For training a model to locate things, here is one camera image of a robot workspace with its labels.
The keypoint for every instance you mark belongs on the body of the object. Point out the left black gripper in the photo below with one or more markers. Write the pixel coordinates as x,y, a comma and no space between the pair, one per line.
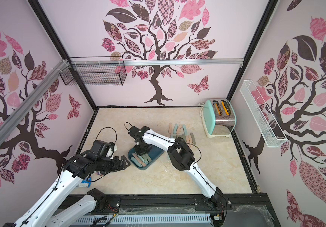
115,167

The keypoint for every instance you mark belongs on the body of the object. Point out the long pink fruit knife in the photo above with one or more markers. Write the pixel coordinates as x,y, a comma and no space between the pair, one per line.
138,162

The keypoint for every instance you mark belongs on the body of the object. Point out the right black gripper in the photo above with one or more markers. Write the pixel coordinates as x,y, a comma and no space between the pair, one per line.
141,146

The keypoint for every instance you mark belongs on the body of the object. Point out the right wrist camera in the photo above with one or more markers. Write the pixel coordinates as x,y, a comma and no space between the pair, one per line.
135,133

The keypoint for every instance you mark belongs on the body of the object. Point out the white slotted cable duct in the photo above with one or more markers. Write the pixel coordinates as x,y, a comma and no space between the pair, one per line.
142,220

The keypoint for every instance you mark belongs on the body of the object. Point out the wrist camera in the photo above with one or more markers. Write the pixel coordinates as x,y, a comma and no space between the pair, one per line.
135,133
103,150

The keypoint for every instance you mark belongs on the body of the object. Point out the green fruit knife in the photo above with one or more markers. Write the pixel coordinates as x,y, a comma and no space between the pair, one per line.
176,129
185,129

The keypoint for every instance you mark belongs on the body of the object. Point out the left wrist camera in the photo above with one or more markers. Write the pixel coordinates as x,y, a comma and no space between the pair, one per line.
103,150

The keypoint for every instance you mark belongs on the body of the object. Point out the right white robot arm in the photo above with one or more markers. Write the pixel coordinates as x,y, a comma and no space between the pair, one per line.
181,157

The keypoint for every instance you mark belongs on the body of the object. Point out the teal plastic storage box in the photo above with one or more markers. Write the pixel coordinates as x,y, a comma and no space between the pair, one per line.
148,158

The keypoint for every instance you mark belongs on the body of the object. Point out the black wire basket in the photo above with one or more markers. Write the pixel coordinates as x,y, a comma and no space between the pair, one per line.
104,71

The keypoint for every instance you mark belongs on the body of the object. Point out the blue snack packet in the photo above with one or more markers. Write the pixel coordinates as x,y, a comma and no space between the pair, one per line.
85,183

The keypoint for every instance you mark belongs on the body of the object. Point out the mint green toaster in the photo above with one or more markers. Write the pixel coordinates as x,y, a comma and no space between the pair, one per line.
218,118

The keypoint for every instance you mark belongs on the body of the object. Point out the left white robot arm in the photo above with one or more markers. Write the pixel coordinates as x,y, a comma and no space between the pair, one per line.
41,214

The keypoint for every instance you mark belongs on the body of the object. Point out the white wire shelf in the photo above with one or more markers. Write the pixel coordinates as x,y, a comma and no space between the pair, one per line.
256,99

